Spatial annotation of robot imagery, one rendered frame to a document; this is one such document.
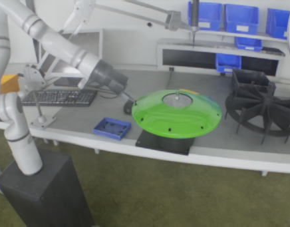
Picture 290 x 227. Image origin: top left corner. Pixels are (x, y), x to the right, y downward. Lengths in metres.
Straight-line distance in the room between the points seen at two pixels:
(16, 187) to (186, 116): 0.66
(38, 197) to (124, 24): 1.30
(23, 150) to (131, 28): 1.18
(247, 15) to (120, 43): 0.95
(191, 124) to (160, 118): 0.10
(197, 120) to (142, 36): 1.08
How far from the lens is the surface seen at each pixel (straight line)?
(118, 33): 1.68
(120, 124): 0.92
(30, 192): 0.83
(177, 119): 0.64
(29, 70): 0.93
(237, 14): 1.55
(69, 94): 1.22
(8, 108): 0.73
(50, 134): 0.98
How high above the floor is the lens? 1.43
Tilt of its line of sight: 31 degrees down
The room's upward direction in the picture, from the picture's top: 2 degrees counter-clockwise
